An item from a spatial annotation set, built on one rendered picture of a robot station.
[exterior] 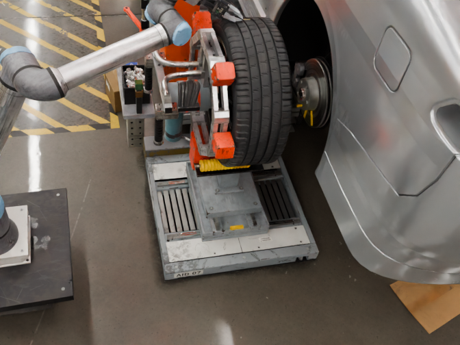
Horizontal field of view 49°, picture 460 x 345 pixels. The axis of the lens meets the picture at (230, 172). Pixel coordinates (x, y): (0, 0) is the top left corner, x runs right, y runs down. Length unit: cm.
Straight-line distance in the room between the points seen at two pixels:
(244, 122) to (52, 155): 152
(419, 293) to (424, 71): 168
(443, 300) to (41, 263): 204
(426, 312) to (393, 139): 146
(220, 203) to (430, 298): 123
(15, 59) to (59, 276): 94
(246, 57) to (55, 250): 120
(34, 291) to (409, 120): 164
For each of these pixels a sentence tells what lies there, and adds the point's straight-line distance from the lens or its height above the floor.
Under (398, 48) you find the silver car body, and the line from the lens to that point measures 161.
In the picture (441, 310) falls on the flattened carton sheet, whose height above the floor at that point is 1.
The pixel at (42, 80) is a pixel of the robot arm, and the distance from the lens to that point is 188.
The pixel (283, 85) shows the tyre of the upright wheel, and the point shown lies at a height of 108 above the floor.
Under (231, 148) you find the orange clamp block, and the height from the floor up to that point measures 88.
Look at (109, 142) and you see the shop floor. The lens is 325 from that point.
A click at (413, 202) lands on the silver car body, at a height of 120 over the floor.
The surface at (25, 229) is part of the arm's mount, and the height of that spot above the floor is 38.
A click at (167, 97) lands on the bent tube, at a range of 202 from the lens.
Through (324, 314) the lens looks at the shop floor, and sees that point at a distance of 270.
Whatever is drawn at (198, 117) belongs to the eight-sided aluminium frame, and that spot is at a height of 62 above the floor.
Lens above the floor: 232
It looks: 48 degrees down
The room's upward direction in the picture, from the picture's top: 11 degrees clockwise
